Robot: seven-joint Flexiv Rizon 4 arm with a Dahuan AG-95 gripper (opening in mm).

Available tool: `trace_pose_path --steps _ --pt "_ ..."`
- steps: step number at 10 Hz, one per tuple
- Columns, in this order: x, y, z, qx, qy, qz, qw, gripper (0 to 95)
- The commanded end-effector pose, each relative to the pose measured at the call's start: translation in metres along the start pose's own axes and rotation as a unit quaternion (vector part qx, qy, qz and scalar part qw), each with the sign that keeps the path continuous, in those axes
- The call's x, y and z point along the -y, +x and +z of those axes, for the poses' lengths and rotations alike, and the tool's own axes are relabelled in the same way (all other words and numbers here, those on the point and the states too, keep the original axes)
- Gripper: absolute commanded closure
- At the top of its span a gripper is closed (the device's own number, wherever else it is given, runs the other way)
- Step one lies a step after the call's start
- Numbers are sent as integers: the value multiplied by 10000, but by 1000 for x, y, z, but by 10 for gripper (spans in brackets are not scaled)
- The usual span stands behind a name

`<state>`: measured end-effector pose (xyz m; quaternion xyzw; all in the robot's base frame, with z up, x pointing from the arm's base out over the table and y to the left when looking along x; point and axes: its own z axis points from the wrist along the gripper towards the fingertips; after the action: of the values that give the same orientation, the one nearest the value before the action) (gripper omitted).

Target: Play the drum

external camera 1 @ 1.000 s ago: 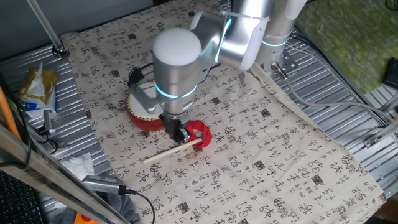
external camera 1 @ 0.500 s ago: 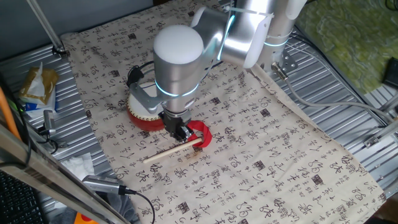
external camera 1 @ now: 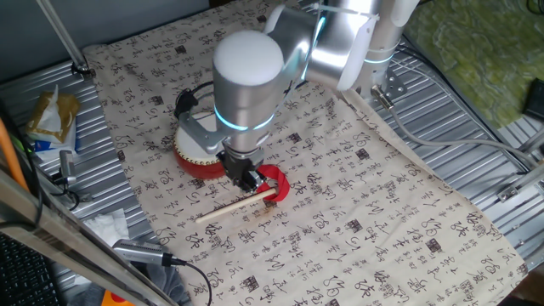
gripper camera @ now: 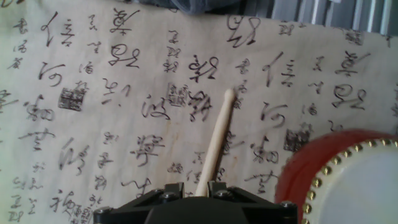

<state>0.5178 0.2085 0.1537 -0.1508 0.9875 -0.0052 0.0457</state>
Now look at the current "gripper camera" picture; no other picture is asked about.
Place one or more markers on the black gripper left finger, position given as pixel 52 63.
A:
pixel 174 189

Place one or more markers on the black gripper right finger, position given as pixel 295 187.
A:
pixel 217 189

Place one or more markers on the wooden drumstick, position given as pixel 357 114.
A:
pixel 214 146

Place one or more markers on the red drum with white head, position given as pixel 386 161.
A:
pixel 357 186

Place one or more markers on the beige calligraphy print cloth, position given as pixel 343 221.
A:
pixel 93 124

